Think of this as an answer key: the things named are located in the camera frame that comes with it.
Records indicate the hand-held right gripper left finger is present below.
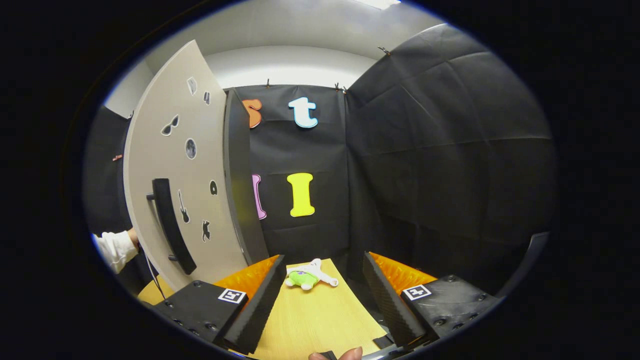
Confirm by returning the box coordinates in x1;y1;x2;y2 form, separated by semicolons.
150;254;287;355

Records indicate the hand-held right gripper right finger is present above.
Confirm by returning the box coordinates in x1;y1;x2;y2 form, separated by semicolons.
362;251;503;351

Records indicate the black door handle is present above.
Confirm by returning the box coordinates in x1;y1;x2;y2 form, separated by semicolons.
146;178;198;276

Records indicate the dark grey cabinet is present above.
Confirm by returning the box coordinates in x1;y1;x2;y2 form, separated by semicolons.
222;87;271;266

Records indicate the beige cabinet door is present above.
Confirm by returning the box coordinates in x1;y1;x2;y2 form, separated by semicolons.
122;40;251;292

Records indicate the green white plush toy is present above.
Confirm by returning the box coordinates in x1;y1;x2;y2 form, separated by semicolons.
285;258;340;291

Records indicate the black backdrop cloth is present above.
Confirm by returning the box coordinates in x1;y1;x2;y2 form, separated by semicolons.
82;22;558;296

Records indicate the thin cable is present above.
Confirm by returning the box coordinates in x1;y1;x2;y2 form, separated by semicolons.
144;250;167;301

